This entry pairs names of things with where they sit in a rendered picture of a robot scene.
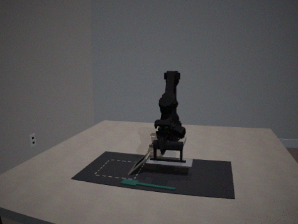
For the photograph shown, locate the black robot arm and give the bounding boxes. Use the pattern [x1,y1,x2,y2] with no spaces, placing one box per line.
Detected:
[159,71,186,142]

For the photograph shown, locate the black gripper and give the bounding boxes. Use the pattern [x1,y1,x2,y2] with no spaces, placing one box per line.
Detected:
[154,117,173,155]

